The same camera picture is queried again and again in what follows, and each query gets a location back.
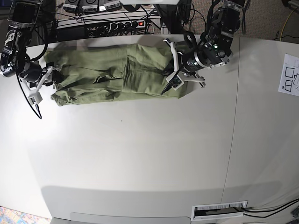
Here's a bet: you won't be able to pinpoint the white instruction paper sheet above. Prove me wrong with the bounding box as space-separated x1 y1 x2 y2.
278 54 299 96

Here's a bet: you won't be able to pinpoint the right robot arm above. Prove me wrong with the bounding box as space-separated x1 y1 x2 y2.
0 0 63 88

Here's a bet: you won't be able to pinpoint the yellow cable on floor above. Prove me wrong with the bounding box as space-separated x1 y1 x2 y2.
281 7 299 39

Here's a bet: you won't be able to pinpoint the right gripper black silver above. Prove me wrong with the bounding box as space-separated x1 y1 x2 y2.
17 62 64 93

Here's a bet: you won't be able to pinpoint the grey device boxes with labels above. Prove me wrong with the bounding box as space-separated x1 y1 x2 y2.
63 0 121 14

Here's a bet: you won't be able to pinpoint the black table leg column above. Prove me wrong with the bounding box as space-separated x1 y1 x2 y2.
154 4 181 35

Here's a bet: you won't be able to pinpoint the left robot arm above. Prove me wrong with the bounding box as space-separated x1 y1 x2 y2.
162 0 250 93

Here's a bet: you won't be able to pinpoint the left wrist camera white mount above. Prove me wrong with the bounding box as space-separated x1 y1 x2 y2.
165 72 184 91

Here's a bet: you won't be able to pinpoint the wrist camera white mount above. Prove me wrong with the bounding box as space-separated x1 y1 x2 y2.
165 72 184 91
27 89 43 105

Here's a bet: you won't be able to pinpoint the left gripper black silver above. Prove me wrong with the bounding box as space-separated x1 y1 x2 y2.
162 38 206 88

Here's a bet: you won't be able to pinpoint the black power strip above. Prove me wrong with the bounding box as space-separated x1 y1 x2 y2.
109 21 147 30

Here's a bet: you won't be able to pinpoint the left camera black cable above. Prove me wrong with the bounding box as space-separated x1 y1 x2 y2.
160 83 175 96

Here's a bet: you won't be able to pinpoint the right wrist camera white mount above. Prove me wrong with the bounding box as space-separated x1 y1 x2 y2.
27 89 43 105

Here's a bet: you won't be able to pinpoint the white cable grommet tray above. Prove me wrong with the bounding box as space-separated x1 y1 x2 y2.
191 201 248 221

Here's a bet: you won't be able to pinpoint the green T-shirt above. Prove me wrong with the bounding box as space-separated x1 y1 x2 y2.
44 44 187 106

